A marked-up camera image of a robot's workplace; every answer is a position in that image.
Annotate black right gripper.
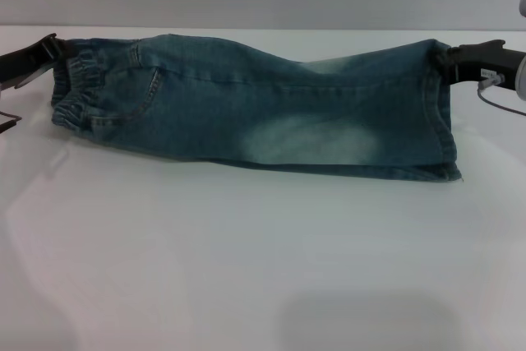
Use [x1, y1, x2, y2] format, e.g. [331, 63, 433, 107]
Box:
[435, 39, 526, 92]

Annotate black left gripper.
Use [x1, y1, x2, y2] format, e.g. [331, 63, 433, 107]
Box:
[0, 32, 67, 91]

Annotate grey right arm cable with plug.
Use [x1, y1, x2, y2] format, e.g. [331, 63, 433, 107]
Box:
[476, 73, 526, 118]

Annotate blue denim shorts with cartoon print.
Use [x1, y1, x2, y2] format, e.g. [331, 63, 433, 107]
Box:
[49, 33, 464, 182]

